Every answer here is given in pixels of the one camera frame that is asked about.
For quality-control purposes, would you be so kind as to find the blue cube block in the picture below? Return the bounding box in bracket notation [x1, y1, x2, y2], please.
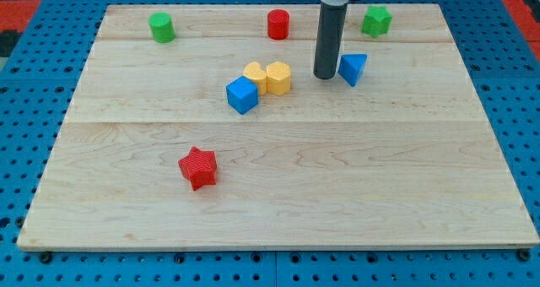
[226, 76, 259, 115]

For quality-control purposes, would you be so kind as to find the yellow hexagon block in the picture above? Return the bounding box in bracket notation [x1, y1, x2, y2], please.
[267, 62, 291, 95]

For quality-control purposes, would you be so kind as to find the wooden board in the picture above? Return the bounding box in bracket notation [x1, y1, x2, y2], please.
[18, 4, 539, 252]

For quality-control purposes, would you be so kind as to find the red star block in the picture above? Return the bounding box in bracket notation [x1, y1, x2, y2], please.
[178, 146, 218, 192]

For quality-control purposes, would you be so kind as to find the blue triangle block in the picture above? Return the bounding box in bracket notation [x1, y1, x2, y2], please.
[338, 54, 368, 87]

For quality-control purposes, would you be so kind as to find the red cylinder block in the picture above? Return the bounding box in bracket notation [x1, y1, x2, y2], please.
[267, 8, 290, 40]

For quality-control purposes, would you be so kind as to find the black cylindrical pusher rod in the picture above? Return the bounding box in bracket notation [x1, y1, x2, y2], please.
[313, 3, 348, 79]

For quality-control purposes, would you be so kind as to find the green cylinder block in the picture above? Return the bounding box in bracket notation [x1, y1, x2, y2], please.
[148, 12, 176, 43]

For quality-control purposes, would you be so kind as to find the green star block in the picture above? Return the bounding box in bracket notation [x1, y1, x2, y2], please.
[361, 5, 392, 38]

